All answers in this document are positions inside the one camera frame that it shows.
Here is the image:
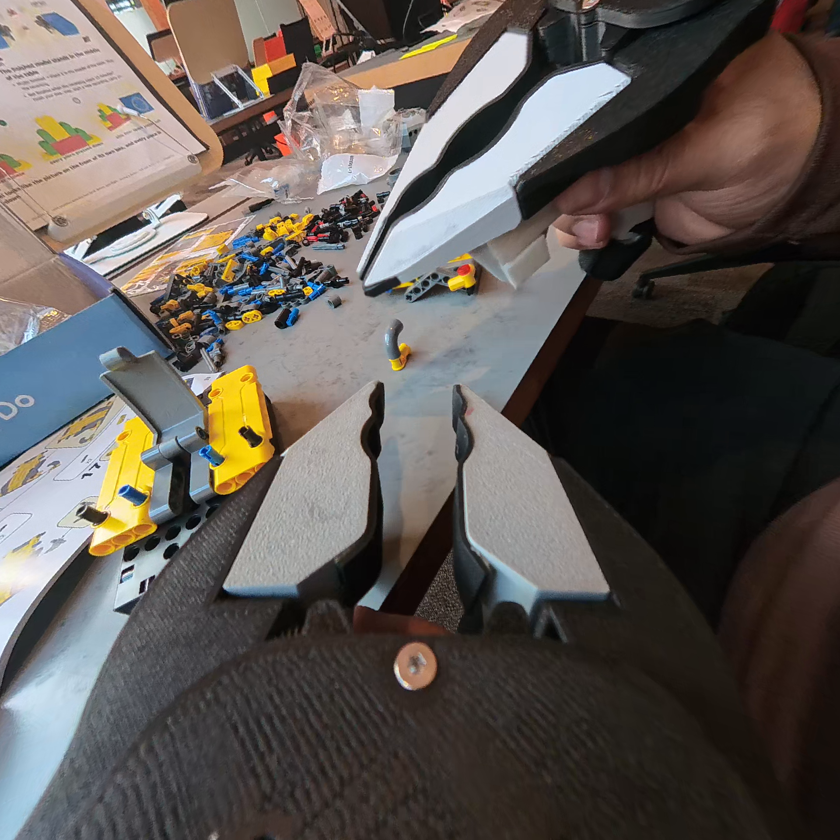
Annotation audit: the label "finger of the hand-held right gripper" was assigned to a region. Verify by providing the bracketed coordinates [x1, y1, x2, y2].
[359, 59, 634, 296]
[361, 29, 536, 270]

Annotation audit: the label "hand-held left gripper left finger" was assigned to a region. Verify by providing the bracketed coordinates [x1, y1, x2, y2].
[221, 382, 385, 607]

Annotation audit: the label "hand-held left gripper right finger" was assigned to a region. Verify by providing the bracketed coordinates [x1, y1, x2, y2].
[451, 385, 614, 631]

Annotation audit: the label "yellow and black brick assembly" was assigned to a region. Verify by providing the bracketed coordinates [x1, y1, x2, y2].
[75, 347, 277, 615]

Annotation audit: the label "yellow curved brick assembly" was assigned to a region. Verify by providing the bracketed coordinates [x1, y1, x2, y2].
[388, 256, 480, 303]

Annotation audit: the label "pile of small brick parts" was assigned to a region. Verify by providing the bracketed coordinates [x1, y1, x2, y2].
[149, 188, 392, 371]

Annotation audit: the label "person's right forearm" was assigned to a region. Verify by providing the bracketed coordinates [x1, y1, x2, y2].
[775, 0, 840, 250]

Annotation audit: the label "grey desk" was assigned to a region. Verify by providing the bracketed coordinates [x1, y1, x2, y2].
[0, 132, 605, 840]

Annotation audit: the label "person's right hand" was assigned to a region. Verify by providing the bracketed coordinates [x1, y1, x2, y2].
[545, 33, 828, 250]

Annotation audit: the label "wooden side table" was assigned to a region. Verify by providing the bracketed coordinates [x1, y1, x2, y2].
[210, 33, 473, 132]

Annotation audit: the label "clear bag with white label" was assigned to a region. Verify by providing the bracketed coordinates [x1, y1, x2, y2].
[315, 86, 401, 195]

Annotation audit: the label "clear plastic bag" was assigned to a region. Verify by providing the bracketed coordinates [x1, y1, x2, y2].
[237, 63, 427, 198]

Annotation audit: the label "black office chair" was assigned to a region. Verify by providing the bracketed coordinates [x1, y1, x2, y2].
[633, 243, 840, 300]

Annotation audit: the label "instruction booklet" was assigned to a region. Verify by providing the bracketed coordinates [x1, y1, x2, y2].
[0, 372, 224, 683]

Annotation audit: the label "blue cardboard kit box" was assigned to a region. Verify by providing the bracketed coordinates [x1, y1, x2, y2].
[0, 289, 172, 431]

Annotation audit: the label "person in brown shirt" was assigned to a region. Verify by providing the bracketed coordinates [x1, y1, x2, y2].
[716, 479, 840, 840]

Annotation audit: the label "sticker sheet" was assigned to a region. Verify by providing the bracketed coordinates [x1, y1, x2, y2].
[112, 224, 257, 296]

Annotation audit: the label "white stand base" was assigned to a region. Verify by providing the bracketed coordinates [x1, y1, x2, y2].
[66, 195, 208, 263]

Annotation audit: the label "clear bags of brick parts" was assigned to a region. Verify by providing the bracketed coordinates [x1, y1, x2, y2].
[0, 300, 67, 355]

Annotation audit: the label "laminated instruction sign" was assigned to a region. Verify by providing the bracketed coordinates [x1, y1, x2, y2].
[0, 0, 224, 250]

